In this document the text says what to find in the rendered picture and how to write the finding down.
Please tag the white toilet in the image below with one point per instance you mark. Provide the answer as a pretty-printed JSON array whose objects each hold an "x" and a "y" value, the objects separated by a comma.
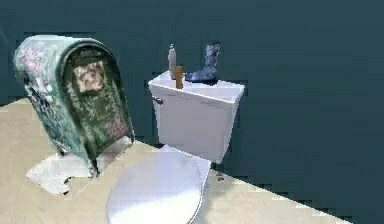
[{"x": 193, "y": 120}]

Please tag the brown small bottle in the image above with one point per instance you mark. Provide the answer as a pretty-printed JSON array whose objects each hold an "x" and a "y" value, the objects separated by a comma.
[{"x": 179, "y": 77}]

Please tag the dark blue boot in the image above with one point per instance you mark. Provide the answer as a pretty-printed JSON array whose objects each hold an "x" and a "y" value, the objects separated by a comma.
[{"x": 206, "y": 71}]

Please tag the white spray bottle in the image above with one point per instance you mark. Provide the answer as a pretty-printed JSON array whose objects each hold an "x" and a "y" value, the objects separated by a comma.
[{"x": 172, "y": 60}]

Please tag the green patterned bin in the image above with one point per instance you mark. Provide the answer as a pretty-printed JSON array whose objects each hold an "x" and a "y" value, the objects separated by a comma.
[{"x": 83, "y": 100}]

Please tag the white crumpled cloth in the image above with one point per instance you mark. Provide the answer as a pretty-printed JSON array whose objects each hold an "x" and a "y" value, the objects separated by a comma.
[{"x": 56, "y": 173}]

